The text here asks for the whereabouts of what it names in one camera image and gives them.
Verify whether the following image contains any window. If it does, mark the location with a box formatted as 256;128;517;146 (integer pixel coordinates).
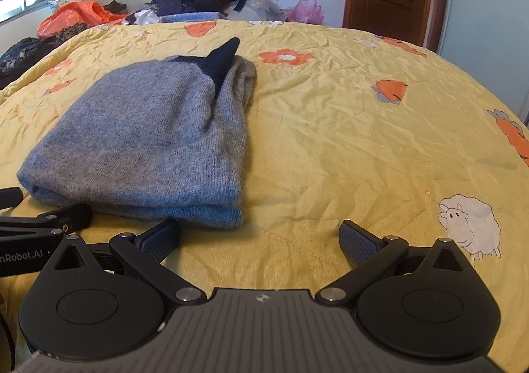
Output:
0;0;71;24

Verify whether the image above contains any floral pillow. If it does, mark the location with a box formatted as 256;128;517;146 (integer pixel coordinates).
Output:
49;0;83;12

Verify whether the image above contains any yellow printed quilt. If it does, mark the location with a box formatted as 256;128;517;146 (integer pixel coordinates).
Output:
0;20;529;373

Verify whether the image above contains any black cable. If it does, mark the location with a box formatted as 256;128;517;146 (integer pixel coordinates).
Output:
0;310;16;366

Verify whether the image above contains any clear plastic bag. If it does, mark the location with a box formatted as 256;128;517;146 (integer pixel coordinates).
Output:
248;0;287;22

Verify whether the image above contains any pink plastic bag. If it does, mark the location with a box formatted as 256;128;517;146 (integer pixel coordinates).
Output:
287;0;325;25

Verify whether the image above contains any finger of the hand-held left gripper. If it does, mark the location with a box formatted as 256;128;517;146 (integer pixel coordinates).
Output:
0;187;23;210
0;203;92;235

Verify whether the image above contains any grey sweater with navy sleeves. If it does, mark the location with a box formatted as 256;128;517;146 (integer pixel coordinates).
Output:
17;37;257;229

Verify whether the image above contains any dark patterned cloth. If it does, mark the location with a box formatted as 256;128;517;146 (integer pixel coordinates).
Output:
0;23;89;88

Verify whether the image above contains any orange plastic bag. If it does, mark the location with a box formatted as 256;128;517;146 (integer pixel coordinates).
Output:
37;1;129;39

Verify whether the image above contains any black and white cloth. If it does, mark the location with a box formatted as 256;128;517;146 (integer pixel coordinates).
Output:
124;8;160;26

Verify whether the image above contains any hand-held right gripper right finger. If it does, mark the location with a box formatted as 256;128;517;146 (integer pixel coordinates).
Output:
317;219;476;305

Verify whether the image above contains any light blue folded blanket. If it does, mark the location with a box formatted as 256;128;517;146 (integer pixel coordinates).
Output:
159;11;228;25

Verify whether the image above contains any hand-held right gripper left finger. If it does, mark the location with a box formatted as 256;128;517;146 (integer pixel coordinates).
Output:
53;218;206;307

